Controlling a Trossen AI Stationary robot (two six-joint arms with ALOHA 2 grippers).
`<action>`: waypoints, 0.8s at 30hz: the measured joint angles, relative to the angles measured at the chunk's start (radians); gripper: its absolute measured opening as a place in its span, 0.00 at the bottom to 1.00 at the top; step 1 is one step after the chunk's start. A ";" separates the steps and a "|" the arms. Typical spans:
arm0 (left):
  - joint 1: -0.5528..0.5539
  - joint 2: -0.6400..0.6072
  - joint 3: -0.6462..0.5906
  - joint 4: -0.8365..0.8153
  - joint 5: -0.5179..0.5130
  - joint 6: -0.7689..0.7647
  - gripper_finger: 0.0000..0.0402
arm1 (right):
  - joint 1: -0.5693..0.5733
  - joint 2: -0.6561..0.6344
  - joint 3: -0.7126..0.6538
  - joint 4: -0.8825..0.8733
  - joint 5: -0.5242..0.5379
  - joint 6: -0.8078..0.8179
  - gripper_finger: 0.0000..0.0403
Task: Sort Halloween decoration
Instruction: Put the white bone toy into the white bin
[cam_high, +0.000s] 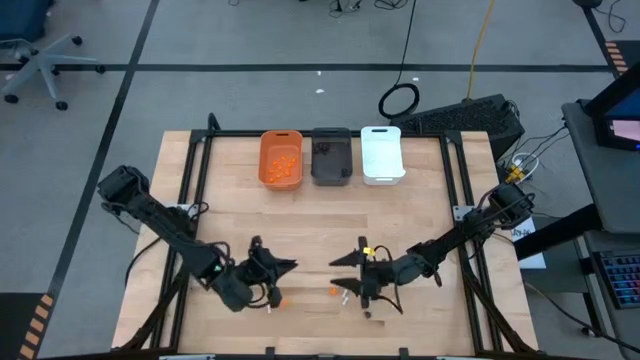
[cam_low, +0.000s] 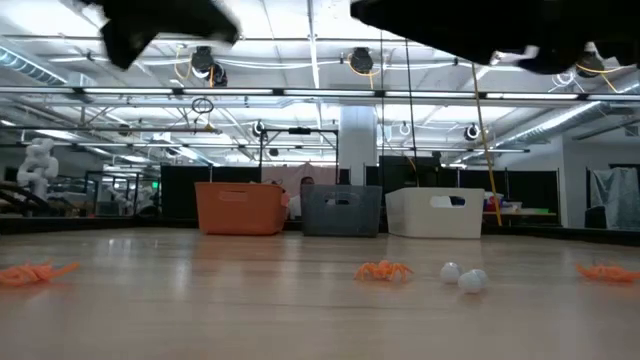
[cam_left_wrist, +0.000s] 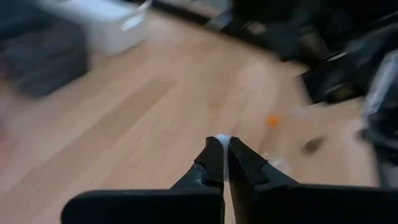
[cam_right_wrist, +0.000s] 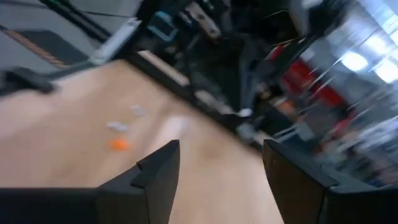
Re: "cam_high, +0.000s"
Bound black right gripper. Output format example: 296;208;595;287
327;236;427;310

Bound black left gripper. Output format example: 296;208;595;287
210;235;300;313

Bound dark grey plastic bin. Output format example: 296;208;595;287
310;126;354;187

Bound orange plastic bin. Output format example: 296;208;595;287
258;129;304;192

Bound white plastic bin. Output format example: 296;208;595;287
360;125;407;187

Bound white paper sheet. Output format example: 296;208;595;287
509;224;547;270

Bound black computer tower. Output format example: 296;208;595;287
389;93;526;161

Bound power strip yellow plugs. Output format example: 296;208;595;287
501;151;541;186

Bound black desk support beam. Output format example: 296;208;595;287
513;202;604;262

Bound grey keyboard shelf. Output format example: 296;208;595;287
579;230;640;360

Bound grey desk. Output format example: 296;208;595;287
560;98;640;236

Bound black hazard striped mat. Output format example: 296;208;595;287
602;39;640;79
0;292;56;360

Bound backlit computer keyboard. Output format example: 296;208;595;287
592;249;640;310

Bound black computer monitor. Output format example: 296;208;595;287
584;62;640;152

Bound office chair base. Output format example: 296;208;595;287
0;0;107;112

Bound black aluminium table frame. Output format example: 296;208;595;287
117;112;536;357

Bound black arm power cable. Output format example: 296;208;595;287
102;202;169;289

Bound black coiled cable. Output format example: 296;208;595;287
377;0;421;120

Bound long yellow cable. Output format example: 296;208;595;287
465;0;497;101

